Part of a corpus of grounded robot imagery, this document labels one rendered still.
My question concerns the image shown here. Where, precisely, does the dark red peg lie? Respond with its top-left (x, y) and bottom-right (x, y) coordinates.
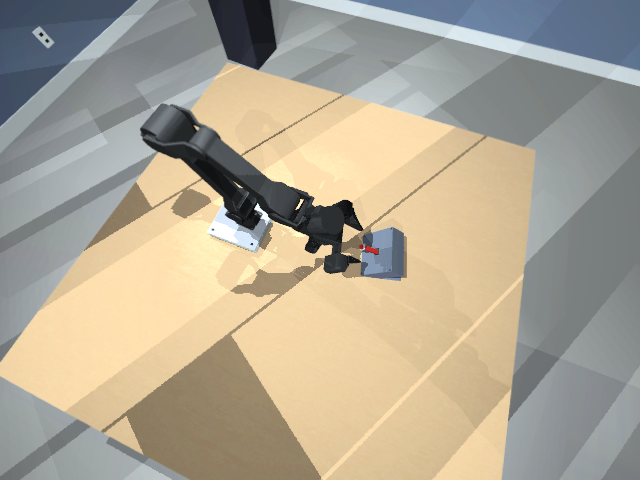
top-left (359, 244), bottom-right (378, 254)

